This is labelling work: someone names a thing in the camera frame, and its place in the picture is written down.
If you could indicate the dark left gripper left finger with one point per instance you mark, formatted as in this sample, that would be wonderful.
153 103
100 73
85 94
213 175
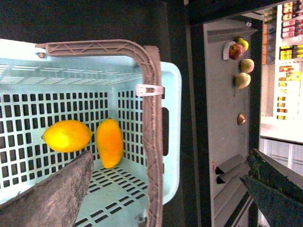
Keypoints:
53 202

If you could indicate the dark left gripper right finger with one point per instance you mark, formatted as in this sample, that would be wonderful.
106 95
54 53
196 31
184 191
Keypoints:
276 190

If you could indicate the yellow lemon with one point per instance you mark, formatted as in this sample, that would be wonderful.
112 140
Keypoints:
67 136

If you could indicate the orange yellow mango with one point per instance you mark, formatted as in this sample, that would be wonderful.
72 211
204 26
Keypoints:
109 143

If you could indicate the light teal plastic basket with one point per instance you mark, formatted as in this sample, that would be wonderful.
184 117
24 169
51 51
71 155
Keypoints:
38 90

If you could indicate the brown basket handle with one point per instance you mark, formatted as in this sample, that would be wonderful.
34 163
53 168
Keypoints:
148 59

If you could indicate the white zip tie clip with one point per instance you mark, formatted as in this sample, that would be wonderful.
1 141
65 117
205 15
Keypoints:
143 90

